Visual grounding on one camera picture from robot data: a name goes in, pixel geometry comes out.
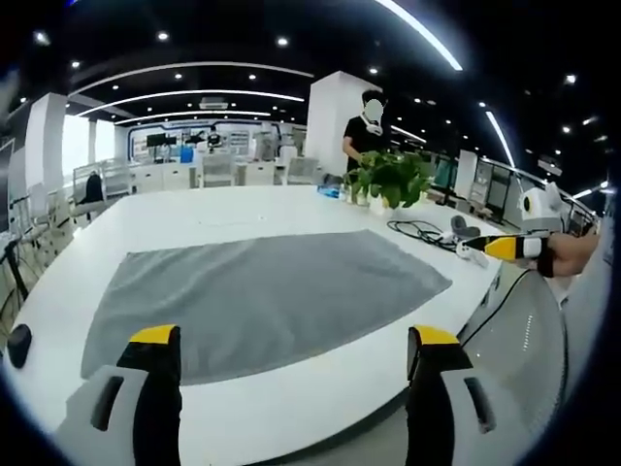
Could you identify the blue packet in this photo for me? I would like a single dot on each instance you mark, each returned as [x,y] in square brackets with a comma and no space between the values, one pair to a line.
[331,190]

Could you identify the grey towel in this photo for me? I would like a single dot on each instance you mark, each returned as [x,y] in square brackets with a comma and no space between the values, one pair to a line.
[252,296]

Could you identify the white controller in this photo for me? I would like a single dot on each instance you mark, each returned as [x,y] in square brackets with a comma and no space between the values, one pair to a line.
[473,255]

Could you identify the black backpack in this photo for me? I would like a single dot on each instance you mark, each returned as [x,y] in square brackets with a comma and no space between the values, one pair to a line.
[91,189]

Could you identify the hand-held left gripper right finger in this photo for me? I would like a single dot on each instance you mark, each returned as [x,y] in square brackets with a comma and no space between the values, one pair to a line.
[429,412]

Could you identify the green potted plant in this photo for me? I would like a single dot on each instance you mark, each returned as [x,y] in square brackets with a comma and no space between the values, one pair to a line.
[388,177]

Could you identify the white table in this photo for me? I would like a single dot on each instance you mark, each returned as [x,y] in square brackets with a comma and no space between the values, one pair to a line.
[252,417]

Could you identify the white mesh office chair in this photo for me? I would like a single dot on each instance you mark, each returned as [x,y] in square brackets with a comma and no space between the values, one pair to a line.
[302,171]
[218,171]

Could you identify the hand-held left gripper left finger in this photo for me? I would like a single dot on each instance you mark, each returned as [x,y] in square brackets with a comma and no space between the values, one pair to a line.
[157,412]

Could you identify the small black speaker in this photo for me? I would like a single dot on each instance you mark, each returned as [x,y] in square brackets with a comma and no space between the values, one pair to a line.
[19,345]

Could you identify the person's right hand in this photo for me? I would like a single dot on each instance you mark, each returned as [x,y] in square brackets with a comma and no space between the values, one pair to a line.
[572,255]

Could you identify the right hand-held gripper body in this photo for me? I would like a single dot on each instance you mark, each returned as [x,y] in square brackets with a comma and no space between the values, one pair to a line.
[539,206]

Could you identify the grey pouch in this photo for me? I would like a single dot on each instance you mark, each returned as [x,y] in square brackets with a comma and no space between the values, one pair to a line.
[463,225]

